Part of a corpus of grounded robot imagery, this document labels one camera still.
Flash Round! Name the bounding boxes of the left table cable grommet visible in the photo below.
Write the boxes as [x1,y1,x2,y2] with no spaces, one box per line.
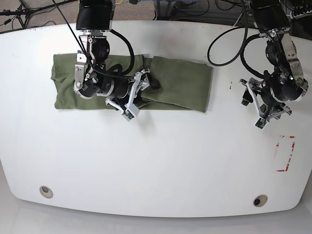
[39,186,53,199]

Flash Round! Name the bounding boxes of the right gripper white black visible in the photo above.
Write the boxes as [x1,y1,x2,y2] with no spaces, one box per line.
[105,68,161,117]

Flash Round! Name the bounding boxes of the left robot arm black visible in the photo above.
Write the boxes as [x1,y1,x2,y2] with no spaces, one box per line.
[240,0,309,130]

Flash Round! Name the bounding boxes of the table cable grommet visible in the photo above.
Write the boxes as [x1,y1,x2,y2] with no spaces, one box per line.
[39,186,53,199]
[253,195,268,207]

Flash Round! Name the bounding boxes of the olive green T-shirt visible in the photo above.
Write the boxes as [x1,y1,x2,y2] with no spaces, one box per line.
[51,54,213,113]

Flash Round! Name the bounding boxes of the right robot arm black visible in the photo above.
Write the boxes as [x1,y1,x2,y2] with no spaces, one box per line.
[74,0,160,120]

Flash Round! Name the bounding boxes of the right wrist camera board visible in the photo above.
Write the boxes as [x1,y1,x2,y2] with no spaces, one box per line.
[122,111,135,121]

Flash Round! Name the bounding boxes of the black tripod stand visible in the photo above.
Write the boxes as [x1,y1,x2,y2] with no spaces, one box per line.
[0,0,78,30]

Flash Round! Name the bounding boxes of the white power strip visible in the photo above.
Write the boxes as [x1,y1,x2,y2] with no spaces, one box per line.
[291,5,312,20]

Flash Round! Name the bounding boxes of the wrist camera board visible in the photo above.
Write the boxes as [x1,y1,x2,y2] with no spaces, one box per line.
[254,118,268,131]
[122,111,135,121]

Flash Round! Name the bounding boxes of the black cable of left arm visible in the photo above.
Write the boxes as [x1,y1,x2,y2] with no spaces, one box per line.
[207,0,271,78]

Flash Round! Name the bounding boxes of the right table cable grommet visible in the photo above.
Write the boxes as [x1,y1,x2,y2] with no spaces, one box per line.
[253,195,268,207]

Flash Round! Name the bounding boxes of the red tape rectangle marking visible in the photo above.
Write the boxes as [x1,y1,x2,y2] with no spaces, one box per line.
[273,136,296,172]

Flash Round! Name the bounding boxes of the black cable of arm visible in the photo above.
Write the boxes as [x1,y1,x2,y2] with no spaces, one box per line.
[207,0,271,78]
[51,0,135,78]

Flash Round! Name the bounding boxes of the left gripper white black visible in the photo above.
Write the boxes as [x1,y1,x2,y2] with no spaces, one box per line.
[239,78,292,124]

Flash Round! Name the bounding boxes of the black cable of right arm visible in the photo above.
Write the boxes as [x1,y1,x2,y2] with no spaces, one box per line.
[51,0,135,78]

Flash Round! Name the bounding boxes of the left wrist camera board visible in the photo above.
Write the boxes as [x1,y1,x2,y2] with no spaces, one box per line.
[254,118,268,131]

